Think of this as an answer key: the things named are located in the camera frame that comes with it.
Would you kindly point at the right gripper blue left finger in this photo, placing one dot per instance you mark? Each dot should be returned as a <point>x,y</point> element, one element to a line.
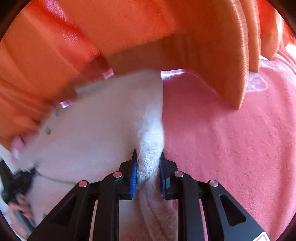
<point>90,211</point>

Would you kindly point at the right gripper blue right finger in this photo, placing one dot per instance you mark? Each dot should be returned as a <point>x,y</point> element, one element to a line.
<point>206,211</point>

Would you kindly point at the white fuzzy small sweater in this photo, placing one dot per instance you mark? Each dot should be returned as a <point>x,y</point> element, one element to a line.
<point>90,139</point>

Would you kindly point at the person's left hand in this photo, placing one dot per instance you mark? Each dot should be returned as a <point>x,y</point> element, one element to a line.
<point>24,207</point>

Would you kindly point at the pink floral bed blanket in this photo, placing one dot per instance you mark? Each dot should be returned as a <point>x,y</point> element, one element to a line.
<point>250,151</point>

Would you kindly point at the orange curtain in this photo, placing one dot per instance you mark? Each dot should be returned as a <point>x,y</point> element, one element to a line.
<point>48,46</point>

